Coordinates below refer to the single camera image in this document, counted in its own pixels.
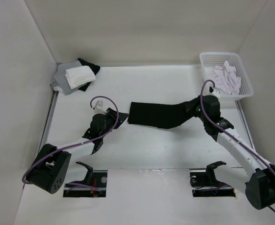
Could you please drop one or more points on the aluminium rail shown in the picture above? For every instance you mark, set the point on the aluminium rail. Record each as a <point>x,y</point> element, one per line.
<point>247,132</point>
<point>48,122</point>

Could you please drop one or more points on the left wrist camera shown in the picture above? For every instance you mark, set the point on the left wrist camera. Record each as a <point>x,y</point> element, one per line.
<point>99,108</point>

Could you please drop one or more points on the folded grey tank top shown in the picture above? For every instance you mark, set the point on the folded grey tank top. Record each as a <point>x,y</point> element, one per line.
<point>60,80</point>

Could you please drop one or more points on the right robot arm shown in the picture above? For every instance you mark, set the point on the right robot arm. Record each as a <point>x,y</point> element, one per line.
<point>257,181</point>

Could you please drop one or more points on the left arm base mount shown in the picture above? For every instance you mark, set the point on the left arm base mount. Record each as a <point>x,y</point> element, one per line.
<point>93,186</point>

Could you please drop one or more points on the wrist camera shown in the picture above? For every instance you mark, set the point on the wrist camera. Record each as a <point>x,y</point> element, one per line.
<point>214,92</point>
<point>99,108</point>

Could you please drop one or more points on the white tank top in basket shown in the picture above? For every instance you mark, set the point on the white tank top in basket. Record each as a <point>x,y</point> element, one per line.
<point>226,79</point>

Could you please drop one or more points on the folded white tank top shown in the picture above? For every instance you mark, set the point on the folded white tank top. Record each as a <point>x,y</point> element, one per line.
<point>78,76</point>

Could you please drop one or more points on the right aluminium rail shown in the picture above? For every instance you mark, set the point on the right aluminium rail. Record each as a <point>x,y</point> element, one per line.
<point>247,132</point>

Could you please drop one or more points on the white plastic basket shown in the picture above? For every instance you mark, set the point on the white plastic basket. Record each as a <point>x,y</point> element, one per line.
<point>209,60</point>

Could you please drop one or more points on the black tank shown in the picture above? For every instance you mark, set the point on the black tank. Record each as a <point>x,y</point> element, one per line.
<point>95,69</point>
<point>162,115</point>

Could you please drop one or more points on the left aluminium rail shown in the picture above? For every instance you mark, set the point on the left aluminium rail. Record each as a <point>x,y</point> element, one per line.
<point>48,122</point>

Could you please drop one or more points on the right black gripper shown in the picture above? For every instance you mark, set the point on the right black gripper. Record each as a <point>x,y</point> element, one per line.
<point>199,102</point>

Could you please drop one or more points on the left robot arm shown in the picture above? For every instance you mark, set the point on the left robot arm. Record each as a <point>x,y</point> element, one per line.
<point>55,166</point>

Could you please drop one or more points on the folded black tank top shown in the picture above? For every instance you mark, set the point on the folded black tank top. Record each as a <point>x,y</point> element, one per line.
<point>95,69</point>

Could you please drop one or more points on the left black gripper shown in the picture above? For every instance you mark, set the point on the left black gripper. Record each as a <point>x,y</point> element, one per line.
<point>113,115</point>

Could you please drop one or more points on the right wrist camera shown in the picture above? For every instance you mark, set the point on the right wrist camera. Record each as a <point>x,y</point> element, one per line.
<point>214,92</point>

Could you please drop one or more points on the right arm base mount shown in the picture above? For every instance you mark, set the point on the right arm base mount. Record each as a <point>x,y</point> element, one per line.
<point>203,186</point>

